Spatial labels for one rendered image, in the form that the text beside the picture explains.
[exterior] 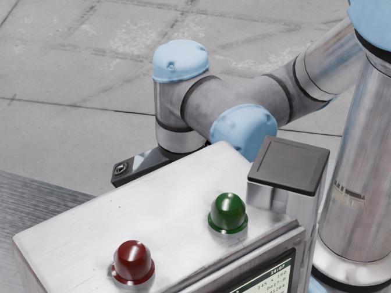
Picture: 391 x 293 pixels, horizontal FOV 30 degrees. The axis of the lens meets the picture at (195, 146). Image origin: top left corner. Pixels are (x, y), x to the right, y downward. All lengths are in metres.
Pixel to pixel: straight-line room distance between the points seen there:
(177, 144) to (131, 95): 2.00
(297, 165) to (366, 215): 0.30
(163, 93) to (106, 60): 2.26
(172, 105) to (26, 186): 0.56
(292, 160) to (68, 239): 0.15
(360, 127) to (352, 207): 0.10
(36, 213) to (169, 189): 0.92
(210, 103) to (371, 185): 0.27
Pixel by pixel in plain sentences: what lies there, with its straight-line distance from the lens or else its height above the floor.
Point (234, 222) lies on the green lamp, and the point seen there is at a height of 1.49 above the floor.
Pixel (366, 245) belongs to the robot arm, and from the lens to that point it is 0.80.
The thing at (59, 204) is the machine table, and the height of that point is 0.83.
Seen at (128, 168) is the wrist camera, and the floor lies 1.07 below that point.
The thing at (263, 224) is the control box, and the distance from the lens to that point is 0.47.
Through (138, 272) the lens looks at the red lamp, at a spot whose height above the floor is 1.49.
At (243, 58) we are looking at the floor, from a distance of 3.23.
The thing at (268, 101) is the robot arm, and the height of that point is 1.25.
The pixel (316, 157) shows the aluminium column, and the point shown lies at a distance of 0.49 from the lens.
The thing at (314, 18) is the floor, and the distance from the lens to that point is 3.54.
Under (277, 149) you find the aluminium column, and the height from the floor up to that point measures 1.50.
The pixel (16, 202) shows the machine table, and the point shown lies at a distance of 1.43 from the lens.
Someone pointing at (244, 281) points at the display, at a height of 1.46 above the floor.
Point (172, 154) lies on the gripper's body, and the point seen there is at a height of 1.12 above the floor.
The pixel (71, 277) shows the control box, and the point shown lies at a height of 1.48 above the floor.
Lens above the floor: 1.82
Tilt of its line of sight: 41 degrees down
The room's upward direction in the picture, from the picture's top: straight up
